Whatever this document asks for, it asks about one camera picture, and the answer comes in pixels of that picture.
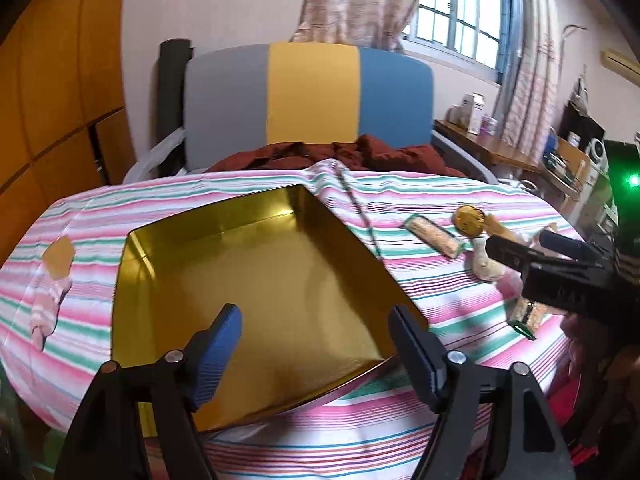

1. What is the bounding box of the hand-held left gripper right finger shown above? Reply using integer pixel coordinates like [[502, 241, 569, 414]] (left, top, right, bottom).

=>
[[387, 305, 576, 480]]

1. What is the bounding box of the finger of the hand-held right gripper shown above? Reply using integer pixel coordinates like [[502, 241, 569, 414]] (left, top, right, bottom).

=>
[[485, 236, 617, 279], [539, 229, 613, 263]]

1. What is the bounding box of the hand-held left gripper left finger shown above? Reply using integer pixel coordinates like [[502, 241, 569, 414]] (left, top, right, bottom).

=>
[[54, 304, 244, 480]]

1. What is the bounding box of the green-ended snack bar packet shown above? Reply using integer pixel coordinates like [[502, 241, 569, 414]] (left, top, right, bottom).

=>
[[402, 213, 463, 259], [507, 297, 547, 341]]

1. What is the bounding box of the gold tin box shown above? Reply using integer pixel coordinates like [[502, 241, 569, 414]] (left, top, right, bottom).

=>
[[111, 184, 430, 433]]

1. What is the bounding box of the person's right hand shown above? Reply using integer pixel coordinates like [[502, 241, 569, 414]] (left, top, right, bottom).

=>
[[560, 312, 640, 411]]

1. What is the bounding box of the clear wrapped snack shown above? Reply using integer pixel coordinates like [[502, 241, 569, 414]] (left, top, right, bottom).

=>
[[465, 237, 506, 283]]

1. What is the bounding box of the wooden side shelf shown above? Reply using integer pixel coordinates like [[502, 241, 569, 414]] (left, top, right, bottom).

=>
[[542, 101, 617, 227]]

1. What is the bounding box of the wooden desk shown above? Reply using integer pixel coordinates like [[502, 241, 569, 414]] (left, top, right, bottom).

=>
[[434, 119, 547, 177]]

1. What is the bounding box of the air conditioner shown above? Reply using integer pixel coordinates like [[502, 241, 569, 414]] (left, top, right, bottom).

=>
[[601, 48, 640, 86]]

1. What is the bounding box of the white box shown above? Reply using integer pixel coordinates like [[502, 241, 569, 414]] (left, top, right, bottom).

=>
[[460, 92, 487, 133]]

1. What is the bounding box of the person's red clothing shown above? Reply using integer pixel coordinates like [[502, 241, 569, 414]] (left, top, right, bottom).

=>
[[547, 355, 640, 466]]

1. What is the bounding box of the dark red garment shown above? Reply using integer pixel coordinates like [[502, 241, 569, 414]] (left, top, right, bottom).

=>
[[205, 134, 468, 178]]

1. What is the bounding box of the striped blanket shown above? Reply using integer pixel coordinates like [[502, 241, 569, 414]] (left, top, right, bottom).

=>
[[0, 159, 586, 480]]

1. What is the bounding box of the patterned curtain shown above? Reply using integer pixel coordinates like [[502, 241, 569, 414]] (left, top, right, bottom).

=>
[[290, 0, 422, 52], [500, 0, 565, 161]]

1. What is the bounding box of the pink sock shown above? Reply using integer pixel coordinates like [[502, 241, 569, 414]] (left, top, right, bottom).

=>
[[27, 272, 73, 351]]

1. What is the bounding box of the white tube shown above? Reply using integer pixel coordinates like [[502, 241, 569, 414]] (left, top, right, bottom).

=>
[[122, 129, 186, 184]]

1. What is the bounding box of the grey yellow blue chair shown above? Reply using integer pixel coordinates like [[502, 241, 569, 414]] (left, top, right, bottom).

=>
[[182, 42, 501, 183]]

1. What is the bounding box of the window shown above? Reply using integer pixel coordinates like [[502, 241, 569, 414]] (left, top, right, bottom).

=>
[[402, 0, 517, 68]]

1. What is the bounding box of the wooden wardrobe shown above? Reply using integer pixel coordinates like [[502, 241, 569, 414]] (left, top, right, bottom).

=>
[[0, 0, 128, 261]]

